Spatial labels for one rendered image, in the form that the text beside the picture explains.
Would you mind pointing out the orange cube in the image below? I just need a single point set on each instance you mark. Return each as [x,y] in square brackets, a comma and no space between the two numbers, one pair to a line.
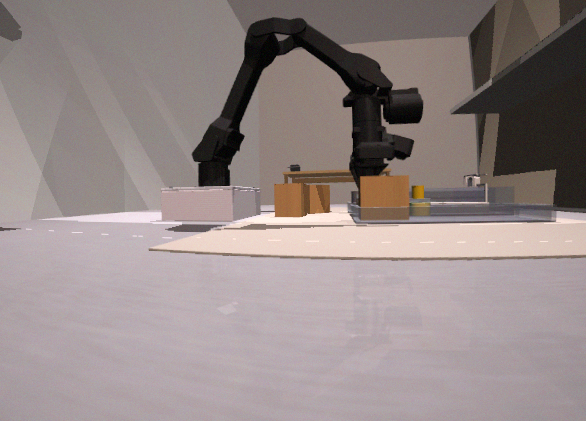
[290,200]
[318,199]

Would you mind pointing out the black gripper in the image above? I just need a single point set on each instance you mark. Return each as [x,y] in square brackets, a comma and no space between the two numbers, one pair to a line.
[368,150]

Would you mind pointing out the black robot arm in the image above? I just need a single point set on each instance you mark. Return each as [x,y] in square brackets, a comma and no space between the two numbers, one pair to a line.
[361,74]

